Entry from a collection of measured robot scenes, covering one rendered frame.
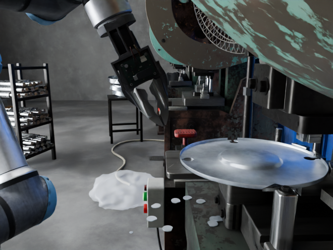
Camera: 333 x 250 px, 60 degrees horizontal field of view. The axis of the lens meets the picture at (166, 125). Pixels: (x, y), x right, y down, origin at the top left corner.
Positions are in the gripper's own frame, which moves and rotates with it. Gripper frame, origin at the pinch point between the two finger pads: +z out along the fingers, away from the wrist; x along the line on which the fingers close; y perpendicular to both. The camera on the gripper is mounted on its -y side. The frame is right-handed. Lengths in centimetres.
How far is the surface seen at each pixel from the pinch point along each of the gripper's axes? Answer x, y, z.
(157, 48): 26, -302, -19
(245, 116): 37, -82, 34
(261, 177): 11.7, 11.1, 14.8
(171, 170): -2.4, 6.3, 8.5
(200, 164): 3.2, 3.9, 10.8
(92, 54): -98, -667, -79
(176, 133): 1.7, -29.9, 12.3
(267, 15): 8.8, 40.7, -11.0
